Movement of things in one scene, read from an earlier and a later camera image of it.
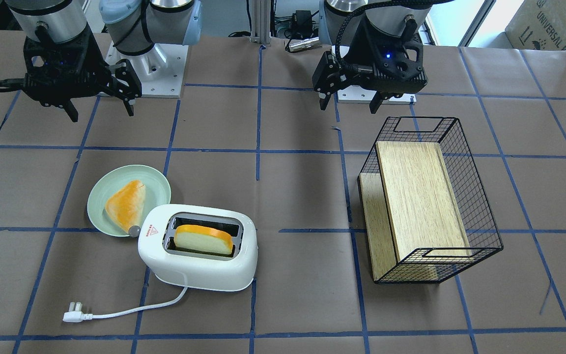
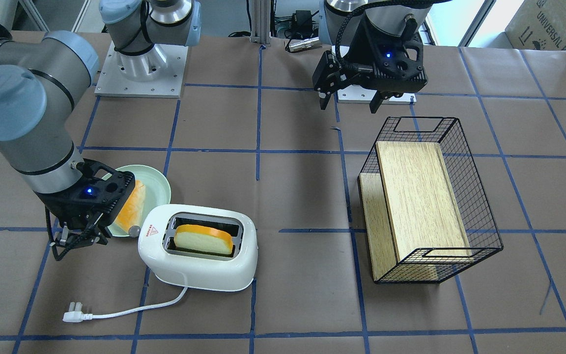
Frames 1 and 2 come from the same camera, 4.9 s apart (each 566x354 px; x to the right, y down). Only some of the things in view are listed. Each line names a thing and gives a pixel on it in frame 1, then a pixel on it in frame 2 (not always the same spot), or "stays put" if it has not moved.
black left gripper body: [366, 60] stays put
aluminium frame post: [261, 13] stays put
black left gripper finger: [376, 103] stays put
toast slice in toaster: [203, 239] stays put
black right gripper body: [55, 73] → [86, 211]
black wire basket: [426, 216] stays put
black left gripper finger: [324, 100] stays put
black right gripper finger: [129, 104] → [101, 239]
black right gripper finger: [70, 111] → [66, 241]
